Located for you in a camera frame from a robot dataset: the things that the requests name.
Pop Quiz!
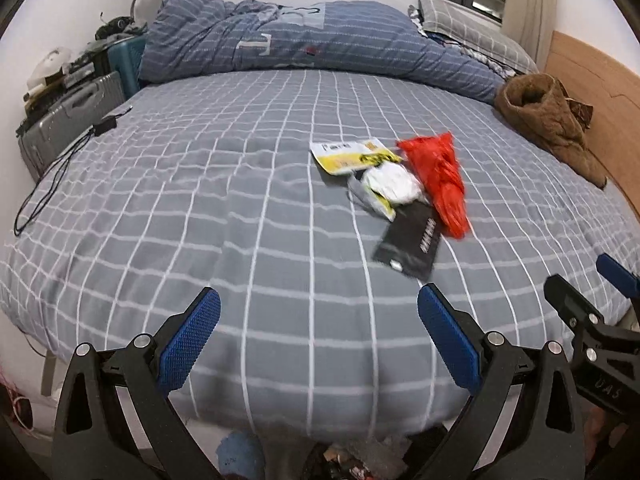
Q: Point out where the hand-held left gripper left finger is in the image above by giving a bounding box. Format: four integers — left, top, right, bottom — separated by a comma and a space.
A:
52, 286, 223, 480

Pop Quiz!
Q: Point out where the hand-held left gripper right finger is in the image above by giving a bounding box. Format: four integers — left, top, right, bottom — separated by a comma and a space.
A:
416, 282, 587, 480

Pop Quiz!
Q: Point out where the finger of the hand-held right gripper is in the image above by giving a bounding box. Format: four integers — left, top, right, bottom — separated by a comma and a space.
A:
596, 254, 640, 306
544, 274, 603, 356

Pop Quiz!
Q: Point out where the black trash bin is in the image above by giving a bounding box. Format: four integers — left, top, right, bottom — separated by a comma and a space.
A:
300, 425, 451, 480

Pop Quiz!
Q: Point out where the black packet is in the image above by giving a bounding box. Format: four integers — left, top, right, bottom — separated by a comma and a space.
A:
371, 204, 443, 281

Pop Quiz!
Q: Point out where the red plastic bag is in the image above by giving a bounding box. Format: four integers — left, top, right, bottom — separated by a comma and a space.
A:
396, 132, 472, 239

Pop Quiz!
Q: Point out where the white wrapper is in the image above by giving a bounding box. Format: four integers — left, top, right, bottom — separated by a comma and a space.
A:
347, 162, 426, 221

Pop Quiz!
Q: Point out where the yellow white packet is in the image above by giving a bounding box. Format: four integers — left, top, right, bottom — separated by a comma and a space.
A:
309, 137, 403, 176

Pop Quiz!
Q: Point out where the blue slipper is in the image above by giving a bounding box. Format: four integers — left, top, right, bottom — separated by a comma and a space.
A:
216, 432, 266, 480

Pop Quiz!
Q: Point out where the grey checked bed sheet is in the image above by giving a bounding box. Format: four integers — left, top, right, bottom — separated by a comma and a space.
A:
0, 67, 640, 441

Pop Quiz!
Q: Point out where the brown patterned cloth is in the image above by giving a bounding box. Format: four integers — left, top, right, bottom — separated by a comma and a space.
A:
565, 95, 595, 128

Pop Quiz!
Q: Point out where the brown fleece jacket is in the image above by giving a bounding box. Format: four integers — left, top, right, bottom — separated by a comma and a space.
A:
494, 73, 608, 190

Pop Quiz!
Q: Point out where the wooden headboard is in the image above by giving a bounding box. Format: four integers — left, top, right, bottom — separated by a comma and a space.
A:
542, 30, 640, 211

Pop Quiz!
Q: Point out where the dark striped cloth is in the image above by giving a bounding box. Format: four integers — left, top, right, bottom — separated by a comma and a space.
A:
430, 32, 517, 81

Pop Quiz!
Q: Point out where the grey hard suitcase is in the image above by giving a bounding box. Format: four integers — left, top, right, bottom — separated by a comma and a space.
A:
17, 71, 126, 181

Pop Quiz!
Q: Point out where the grey checked pillow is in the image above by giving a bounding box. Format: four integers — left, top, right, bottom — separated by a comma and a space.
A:
410, 0, 538, 73

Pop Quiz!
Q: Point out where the teal suitcase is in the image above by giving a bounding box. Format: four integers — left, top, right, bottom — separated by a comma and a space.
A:
107, 35, 148, 98

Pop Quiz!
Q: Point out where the cream curtain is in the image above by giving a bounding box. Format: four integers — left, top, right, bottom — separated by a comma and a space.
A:
502, 0, 558, 61

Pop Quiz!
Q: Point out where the blue striped duvet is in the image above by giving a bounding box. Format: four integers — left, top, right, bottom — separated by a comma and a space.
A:
137, 0, 516, 106

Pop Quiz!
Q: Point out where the white rounded object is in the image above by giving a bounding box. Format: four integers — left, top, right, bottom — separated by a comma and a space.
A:
25, 47, 76, 93

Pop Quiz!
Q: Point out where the black bundled object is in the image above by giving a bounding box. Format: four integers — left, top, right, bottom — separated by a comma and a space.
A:
95, 16, 148, 41

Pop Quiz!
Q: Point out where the black charger cable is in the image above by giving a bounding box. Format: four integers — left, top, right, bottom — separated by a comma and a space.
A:
14, 105, 133, 236

